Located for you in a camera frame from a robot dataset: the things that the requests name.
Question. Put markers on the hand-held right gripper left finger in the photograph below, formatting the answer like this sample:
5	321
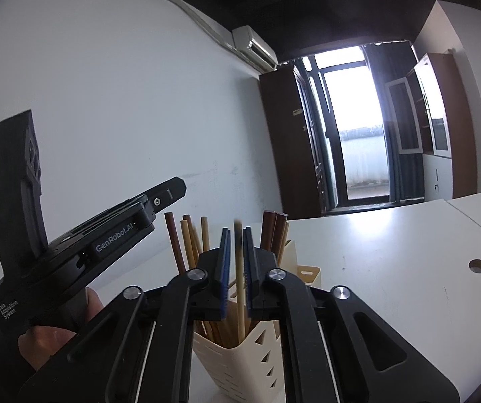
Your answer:
223	273

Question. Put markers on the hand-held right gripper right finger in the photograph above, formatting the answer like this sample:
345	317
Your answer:
247	273

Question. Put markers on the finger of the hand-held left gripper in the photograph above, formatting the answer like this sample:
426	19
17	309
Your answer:
167	195

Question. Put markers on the pale beige chopstick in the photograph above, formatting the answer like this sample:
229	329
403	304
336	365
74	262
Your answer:
239	260

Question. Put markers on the bundle of wooden chopsticks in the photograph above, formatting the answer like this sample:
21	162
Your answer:
173	243

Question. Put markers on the cream slotted utensil holder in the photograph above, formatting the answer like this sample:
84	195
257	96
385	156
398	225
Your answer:
240	369

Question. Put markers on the person's left hand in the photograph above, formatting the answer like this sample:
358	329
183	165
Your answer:
51	340

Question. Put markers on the dark brown wardrobe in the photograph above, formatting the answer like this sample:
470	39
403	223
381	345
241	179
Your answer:
290	142

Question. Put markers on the white air conditioner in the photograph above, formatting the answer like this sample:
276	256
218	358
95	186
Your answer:
253	48

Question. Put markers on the glass balcony door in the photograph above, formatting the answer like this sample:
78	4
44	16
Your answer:
353	126

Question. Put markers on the brown cabinet with glass doors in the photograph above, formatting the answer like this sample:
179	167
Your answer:
450	126

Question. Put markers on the white wall pipe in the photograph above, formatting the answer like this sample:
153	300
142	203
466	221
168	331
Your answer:
198	19

